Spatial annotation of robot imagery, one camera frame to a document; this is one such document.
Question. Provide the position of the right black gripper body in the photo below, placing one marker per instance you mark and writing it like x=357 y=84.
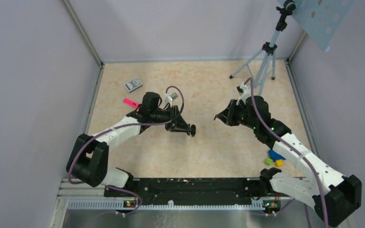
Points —
x=239 y=115

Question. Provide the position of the yellow cube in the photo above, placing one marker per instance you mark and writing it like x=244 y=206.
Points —
x=279 y=163

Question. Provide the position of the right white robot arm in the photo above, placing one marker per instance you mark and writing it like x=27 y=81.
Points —
x=331 y=194

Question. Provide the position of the white cable duct rail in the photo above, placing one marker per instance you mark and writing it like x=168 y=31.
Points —
x=112 y=204

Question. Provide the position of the green cube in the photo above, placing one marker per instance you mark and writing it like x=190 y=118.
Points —
x=268 y=161

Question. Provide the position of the pink marker pen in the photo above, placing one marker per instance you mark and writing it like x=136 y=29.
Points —
x=131 y=103

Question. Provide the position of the blue toy car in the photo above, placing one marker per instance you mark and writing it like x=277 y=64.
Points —
x=275 y=156

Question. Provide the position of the perforated blue metal panel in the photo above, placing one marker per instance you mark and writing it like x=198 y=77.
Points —
x=320 y=19

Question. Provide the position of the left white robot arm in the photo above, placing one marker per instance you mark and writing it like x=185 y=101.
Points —
x=88 y=161

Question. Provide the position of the black earbud charging case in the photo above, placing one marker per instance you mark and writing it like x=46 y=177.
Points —
x=192 y=130

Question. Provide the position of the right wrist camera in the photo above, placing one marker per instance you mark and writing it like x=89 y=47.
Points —
x=244 y=92

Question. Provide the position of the light blue tripod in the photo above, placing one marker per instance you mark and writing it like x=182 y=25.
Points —
x=268 y=63

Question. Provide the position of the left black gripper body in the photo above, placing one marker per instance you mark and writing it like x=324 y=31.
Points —
x=161 y=116

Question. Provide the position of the grey playing card box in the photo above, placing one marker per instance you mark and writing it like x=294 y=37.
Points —
x=133 y=85

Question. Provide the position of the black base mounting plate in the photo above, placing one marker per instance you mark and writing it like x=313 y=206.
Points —
x=197 y=191

